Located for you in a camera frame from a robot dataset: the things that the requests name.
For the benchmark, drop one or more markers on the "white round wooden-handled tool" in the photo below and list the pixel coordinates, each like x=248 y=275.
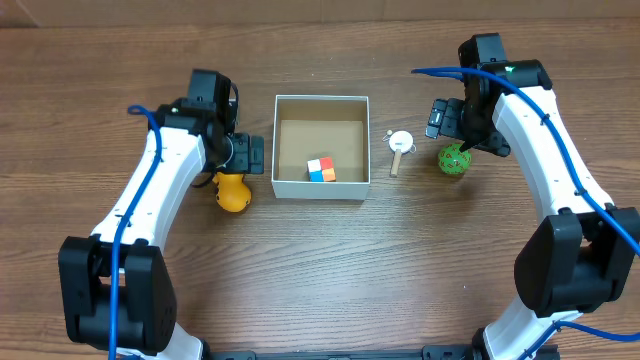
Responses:
x=400 y=143

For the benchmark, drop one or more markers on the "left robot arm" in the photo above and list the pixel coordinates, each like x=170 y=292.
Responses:
x=116 y=290

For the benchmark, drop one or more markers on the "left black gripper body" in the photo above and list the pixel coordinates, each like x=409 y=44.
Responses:
x=232 y=163

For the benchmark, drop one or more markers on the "yellow rubber dolphin toy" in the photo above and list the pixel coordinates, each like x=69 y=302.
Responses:
x=233 y=195

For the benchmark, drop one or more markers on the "green patterned ball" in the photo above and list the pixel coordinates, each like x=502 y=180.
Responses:
x=452 y=161

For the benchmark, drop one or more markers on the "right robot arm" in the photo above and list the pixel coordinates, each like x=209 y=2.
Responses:
x=582 y=251

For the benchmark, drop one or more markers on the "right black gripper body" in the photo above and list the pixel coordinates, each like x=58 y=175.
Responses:
x=476 y=138

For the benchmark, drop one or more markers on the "colourful puzzle cube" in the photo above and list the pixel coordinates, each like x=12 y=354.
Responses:
x=321 y=170

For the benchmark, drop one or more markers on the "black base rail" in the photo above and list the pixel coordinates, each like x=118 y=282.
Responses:
x=340 y=355

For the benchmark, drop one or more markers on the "white cardboard box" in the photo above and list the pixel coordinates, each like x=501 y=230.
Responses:
x=309 y=127

